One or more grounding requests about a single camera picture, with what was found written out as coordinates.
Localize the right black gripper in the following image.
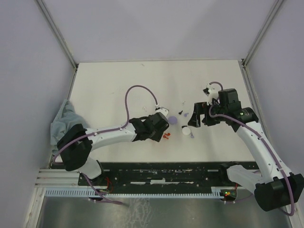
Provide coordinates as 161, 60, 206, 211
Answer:
187, 101, 228, 127

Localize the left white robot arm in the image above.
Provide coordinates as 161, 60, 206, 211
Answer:
57, 108, 169, 185

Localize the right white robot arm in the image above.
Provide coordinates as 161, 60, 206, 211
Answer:
188, 85, 304, 216

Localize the purple earbud charging case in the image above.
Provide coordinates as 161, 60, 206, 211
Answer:
168, 116, 178, 125

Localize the white earbud charging case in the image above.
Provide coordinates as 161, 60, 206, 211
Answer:
182, 127, 191, 135

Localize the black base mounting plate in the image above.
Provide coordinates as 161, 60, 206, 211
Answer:
77, 161, 247, 187

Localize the blue-grey cloth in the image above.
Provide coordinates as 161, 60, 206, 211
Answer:
50, 99, 89, 155

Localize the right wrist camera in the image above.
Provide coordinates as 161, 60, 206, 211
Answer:
203, 84, 218, 105

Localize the white slotted cable duct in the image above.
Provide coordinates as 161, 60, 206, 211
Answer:
45, 186, 226, 197

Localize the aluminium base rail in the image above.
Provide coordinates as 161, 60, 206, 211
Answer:
35, 169, 79, 188

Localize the right aluminium frame post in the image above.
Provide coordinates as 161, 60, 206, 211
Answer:
242, 0, 286, 68

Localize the aluminium frame post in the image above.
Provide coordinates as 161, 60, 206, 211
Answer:
35, 0, 79, 69
242, 0, 286, 68

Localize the left aluminium frame post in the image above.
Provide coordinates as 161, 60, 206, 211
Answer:
35, 0, 79, 69

